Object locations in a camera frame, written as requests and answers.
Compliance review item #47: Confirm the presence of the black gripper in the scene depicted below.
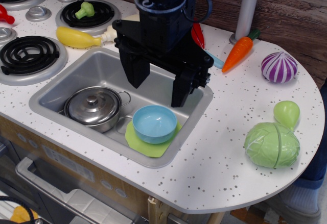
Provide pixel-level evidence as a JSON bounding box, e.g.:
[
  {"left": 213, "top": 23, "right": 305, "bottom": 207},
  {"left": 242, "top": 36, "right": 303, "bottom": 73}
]
[{"left": 113, "top": 0, "right": 214, "bottom": 108}]

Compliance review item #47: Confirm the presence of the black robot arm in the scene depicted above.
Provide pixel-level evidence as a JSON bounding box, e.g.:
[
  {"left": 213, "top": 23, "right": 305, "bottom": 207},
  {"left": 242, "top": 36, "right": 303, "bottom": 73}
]
[{"left": 112, "top": 0, "right": 214, "bottom": 107}]

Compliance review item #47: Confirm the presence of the steel pot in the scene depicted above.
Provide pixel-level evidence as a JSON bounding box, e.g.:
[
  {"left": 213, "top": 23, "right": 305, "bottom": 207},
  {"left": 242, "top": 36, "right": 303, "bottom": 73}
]
[{"left": 63, "top": 86, "right": 131, "bottom": 133}]

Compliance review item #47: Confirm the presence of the steel pot lid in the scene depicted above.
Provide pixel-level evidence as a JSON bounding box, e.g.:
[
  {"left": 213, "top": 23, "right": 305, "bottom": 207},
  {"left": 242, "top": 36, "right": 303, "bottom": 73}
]
[{"left": 64, "top": 86, "right": 122, "bottom": 126}]

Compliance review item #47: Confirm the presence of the blue plastic bowl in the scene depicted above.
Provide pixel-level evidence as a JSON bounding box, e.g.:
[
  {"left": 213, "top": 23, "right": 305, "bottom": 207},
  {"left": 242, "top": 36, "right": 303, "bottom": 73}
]
[{"left": 132, "top": 105, "right": 177, "bottom": 144}]

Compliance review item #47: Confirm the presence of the light blue toy utensil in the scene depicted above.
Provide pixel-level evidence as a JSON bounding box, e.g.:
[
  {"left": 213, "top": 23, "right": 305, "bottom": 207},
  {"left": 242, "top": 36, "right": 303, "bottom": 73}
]
[{"left": 205, "top": 50, "right": 225, "bottom": 69}]

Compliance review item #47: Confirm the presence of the cream toy piece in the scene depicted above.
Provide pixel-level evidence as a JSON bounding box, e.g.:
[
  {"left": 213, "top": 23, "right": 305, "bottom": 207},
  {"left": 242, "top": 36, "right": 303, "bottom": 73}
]
[{"left": 101, "top": 26, "right": 117, "bottom": 42}]

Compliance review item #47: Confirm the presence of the green plastic plate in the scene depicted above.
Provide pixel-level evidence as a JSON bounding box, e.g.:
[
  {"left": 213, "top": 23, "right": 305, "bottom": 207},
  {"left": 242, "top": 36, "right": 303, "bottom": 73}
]
[{"left": 125, "top": 122, "right": 182, "bottom": 158}]

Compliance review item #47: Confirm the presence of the grey toy sink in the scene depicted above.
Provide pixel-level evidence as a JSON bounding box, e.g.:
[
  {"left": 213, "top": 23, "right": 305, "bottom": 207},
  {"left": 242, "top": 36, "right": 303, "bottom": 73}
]
[{"left": 29, "top": 47, "right": 213, "bottom": 168}]

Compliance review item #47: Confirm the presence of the orange toy carrot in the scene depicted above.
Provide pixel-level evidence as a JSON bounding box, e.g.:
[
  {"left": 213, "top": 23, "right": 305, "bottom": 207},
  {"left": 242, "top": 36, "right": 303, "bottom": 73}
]
[{"left": 222, "top": 29, "right": 261, "bottom": 73}]

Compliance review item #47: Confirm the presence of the back right black burner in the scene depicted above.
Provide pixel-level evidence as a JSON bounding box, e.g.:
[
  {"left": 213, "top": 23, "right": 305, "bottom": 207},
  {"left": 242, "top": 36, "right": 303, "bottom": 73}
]
[{"left": 55, "top": 0, "right": 121, "bottom": 36}]

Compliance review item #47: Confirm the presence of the yellow toy squash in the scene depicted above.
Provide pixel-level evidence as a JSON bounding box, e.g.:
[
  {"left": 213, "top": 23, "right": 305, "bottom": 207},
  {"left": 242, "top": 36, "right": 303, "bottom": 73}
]
[{"left": 56, "top": 27, "right": 102, "bottom": 48}]

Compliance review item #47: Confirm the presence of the green toy broccoli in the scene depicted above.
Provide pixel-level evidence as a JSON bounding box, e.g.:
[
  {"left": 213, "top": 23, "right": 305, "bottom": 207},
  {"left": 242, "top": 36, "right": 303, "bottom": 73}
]
[{"left": 75, "top": 2, "right": 95, "bottom": 19}]

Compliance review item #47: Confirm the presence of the purple toy onion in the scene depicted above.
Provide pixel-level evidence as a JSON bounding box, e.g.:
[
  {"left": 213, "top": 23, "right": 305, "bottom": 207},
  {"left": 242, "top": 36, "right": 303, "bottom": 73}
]
[{"left": 261, "top": 51, "right": 298, "bottom": 83}]

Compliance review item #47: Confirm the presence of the green toy cabbage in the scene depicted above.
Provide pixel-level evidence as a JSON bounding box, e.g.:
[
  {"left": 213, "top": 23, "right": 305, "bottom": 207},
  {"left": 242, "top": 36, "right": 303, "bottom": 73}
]
[{"left": 244, "top": 122, "right": 300, "bottom": 168}]

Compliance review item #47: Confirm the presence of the grey faucet pole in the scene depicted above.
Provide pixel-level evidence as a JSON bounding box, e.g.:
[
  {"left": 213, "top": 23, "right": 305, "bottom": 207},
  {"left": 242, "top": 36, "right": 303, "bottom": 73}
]
[{"left": 229, "top": 0, "right": 257, "bottom": 45}]

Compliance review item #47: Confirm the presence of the front left black burner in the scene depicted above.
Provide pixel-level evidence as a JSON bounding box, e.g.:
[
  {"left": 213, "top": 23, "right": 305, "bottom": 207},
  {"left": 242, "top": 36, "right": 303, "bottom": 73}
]
[{"left": 1, "top": 36, "right": 68, "bottom": 86}]

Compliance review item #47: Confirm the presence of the light green toy pear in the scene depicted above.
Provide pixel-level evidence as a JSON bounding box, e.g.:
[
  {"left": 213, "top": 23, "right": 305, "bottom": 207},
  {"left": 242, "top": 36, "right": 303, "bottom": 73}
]
[{"left": 273, "top": 101, "right": 300, "bottom": 131}]

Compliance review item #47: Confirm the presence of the grey stove knob middle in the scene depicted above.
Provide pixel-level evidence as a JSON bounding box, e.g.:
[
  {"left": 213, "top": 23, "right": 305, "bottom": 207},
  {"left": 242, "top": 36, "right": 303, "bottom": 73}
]
[{"left": 25, "top": 6, "right": 52, "bottom": 22}]

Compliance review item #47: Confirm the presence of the grey stove knob left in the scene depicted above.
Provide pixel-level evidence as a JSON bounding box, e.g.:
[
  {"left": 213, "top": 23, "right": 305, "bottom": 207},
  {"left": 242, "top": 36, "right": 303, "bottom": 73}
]
[{"left": 0, "top": 27, "right": 17, "bottom": 47}]

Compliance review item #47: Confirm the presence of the red toy piece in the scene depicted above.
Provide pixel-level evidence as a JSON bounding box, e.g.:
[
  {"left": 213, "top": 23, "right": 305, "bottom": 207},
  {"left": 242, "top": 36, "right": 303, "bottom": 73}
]
[{"left": 0, "top": 5, "right": 15, "bottom": 24}]

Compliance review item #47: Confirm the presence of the oven door handle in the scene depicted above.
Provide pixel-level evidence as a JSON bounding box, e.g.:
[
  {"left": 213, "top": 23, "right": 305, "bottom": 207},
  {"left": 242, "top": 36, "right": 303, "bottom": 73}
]
[{"left": 16, "top": 157, "right": 144, "bottom": 223}]

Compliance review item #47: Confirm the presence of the yellow object with black cable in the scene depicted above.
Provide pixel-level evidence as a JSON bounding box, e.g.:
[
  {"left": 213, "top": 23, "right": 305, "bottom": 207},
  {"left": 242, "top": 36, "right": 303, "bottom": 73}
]
[{"left": 1, "top": 195, "right": 39, "bottom": 223}]

